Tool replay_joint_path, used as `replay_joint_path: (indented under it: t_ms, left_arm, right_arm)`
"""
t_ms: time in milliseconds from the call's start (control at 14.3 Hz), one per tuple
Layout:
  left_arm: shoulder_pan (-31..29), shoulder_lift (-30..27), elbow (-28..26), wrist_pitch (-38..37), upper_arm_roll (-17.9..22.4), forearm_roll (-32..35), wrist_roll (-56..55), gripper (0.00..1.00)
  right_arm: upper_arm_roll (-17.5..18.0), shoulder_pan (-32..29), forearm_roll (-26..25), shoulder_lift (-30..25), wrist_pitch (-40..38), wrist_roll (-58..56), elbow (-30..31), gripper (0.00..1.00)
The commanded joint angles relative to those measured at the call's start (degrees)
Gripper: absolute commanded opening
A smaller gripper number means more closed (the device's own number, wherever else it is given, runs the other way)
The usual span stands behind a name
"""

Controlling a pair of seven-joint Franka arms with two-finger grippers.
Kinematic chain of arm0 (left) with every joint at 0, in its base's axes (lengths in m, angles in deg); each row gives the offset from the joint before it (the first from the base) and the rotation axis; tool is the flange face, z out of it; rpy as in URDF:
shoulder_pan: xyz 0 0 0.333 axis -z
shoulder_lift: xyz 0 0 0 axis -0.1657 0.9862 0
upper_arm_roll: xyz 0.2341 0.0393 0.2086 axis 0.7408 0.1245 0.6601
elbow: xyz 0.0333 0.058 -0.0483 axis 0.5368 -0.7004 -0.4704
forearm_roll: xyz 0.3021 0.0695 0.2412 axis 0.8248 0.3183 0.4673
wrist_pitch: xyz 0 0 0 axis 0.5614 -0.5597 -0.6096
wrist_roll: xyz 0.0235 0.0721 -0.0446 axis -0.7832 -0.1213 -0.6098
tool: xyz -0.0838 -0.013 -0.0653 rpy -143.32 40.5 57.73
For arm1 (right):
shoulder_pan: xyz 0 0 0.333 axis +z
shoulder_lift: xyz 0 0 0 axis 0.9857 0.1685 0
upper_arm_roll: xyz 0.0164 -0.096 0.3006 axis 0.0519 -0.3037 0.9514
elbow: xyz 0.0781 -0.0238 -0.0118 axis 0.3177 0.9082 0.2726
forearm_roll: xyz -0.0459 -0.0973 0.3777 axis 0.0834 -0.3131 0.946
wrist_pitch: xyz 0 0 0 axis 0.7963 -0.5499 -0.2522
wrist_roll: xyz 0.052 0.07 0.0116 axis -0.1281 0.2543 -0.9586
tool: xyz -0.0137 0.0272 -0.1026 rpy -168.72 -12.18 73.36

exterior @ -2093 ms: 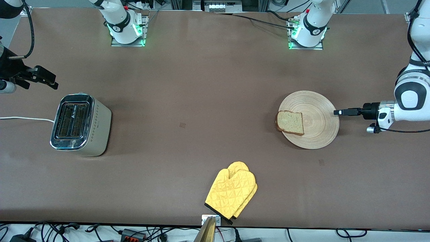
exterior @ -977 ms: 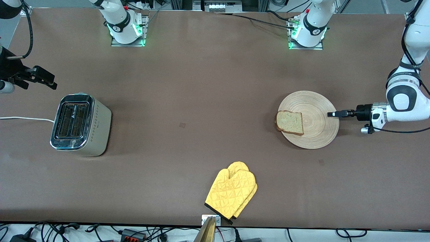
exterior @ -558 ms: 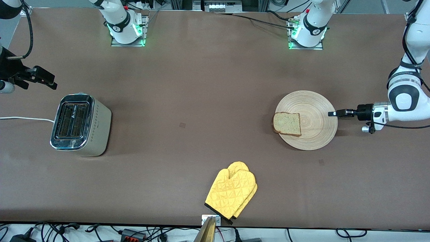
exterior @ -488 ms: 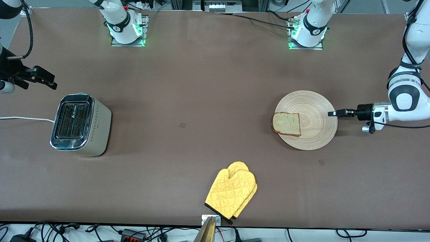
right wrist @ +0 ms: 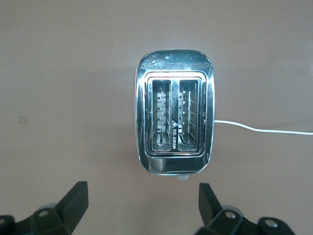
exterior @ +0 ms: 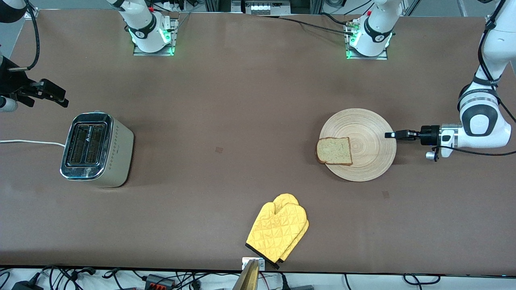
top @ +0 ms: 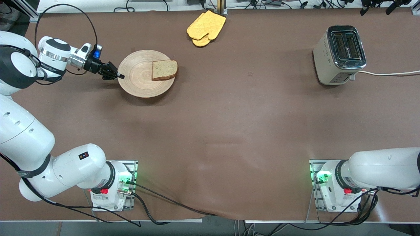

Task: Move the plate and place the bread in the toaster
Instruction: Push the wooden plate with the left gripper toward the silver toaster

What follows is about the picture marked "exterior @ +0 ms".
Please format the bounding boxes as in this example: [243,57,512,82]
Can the round wooden plate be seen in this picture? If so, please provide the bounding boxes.
[319,108,397,182]

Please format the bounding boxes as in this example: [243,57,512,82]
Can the brown-crusted bread slice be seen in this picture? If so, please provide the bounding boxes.
[316,137,353,166]

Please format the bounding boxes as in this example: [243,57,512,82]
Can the silver two-slot toaster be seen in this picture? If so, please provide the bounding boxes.
[60,112,135,189]

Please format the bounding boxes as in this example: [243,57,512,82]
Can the yellow quilted oven mitt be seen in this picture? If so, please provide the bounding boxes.
[246,193,307,269]
[280,217,310,263]

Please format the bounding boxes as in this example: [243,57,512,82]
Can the grey power strip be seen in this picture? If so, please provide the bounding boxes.
[245,0,291,15]

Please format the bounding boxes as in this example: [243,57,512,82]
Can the black red power adapter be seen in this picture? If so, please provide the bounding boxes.
[145,274,176,289]

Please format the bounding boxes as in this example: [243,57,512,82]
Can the black right arm hose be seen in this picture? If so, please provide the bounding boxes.
[8,0,41,72]

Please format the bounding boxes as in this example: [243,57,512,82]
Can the white toaster power cord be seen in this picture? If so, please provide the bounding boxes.
[0,139,66,147]

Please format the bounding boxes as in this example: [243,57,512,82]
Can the thick black table cable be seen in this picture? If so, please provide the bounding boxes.
[320,12,357,27]

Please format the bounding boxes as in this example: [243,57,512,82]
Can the thin black table cable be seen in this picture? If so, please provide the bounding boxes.
[258,15,357,35]

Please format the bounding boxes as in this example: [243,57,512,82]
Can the black looped floor cable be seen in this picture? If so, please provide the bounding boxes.
[403,273,441,288]

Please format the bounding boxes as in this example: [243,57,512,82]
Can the tan tapered stand post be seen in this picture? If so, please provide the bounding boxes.
[232,260,259,290]

